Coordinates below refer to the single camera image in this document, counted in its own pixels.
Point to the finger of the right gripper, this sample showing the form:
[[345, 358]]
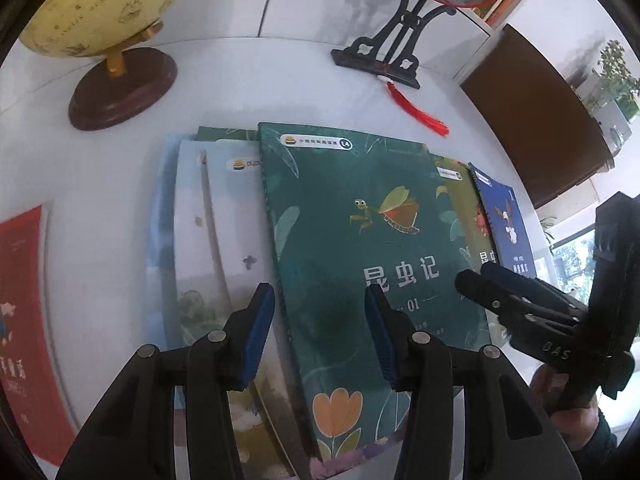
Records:
[[533, 289], [513, 311]]

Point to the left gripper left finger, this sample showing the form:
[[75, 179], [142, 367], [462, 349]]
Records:
[[130, 432]]

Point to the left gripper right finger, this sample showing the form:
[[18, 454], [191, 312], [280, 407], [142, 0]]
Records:
[[507, 433]]

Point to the blue eagle fable book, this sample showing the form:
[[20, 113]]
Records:
[[506, 224]]

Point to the olive green insect book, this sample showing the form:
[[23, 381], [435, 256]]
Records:
[[472, 222]]

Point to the red poetry book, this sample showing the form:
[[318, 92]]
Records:
[[29, 377]]

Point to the dark green insect book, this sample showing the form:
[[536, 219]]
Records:
[[348, 210]]

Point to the right hand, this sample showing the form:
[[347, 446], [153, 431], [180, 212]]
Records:
[[576, 424]]

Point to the dark brown cabinet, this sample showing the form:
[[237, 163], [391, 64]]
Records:
[[553, 142]]

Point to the red tassel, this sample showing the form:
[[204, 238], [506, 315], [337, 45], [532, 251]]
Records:
[[429, 121]]

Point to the light blue book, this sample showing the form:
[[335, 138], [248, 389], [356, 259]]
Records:
[[162, 319]]

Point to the pale white rabbit book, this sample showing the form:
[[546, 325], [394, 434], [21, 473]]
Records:
[[222, 248]]

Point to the potted green plant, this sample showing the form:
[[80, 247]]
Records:
[[615, 83]]

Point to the yellow desk globe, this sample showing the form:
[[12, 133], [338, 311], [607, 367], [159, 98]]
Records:
[[130, 76]]

